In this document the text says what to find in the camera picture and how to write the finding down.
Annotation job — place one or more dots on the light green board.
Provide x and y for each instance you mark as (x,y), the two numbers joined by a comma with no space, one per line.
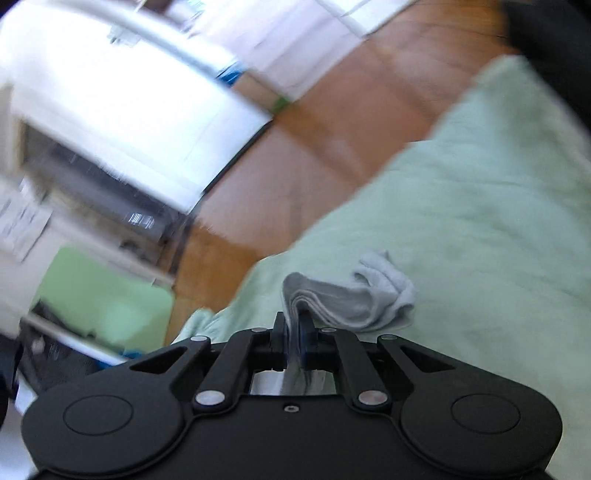
(106,300)

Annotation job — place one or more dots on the dark cloth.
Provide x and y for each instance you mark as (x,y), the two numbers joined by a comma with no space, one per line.
(554,41)

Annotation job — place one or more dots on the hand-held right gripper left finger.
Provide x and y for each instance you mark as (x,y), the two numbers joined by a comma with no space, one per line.
(279,333)

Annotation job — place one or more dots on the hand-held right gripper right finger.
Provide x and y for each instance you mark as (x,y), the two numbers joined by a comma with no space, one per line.
(308,339)

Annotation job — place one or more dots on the light green quilted blanket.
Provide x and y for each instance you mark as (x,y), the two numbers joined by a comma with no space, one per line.
(461,207)

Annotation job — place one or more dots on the grey printed sweatshirt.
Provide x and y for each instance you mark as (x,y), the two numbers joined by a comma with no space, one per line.
(341,304)

